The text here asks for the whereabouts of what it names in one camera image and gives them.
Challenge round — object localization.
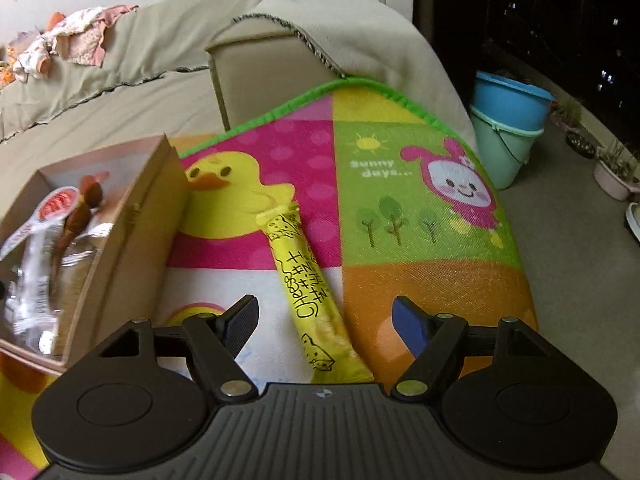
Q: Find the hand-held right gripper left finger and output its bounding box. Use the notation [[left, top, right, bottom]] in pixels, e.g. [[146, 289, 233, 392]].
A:
[[99, 294, 261, 398]]

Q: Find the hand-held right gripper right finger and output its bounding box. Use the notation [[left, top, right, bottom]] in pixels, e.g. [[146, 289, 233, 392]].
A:
[[391, 296, 543, 398]]

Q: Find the yellow cheese stick packet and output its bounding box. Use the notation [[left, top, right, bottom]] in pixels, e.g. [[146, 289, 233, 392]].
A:
[[255, 205, 373, 386]]

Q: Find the pink cardboard box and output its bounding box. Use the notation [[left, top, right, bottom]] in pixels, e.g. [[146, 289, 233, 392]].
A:
[[0, 132, 191, 375]]

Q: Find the clear packet of brown snacks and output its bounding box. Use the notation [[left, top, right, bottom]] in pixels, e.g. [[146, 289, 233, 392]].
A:
[[0, 172, 113, 356]]

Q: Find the colourful cartoon play mat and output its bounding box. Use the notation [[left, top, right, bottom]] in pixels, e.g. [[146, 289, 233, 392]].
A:
[[0, 77, 541, 480]]

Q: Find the pale green plastic bucket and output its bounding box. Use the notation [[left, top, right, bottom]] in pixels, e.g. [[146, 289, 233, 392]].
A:
[[470, 105, 545, 190]]

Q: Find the white bowl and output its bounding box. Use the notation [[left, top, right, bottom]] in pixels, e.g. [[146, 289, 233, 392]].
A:
[[625, 201, 640, 246]]

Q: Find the blue plastic bucket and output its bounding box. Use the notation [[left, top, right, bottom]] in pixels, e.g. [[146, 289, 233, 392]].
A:
[[472, 71, 553, 131]]

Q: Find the dark plant pot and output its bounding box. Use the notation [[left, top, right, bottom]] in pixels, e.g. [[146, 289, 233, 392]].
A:
[[565, 130, 597, 159]]

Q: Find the beige sofa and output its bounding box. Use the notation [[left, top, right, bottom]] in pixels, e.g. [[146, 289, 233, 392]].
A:
[[0, 0, 476, 201]]

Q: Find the beige fringed sofa throw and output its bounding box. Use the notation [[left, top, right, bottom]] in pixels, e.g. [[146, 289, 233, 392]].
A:
[[232, 0, 476, 136], [0, 0, 301, 141]]

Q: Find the pink floral baby garment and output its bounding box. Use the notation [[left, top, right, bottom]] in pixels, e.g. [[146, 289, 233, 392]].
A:
[[50, 5, 141, 68]]

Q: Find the white orange baby garment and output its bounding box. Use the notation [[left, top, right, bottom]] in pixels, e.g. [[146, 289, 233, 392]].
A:
[[7, 35, 53, 81]]

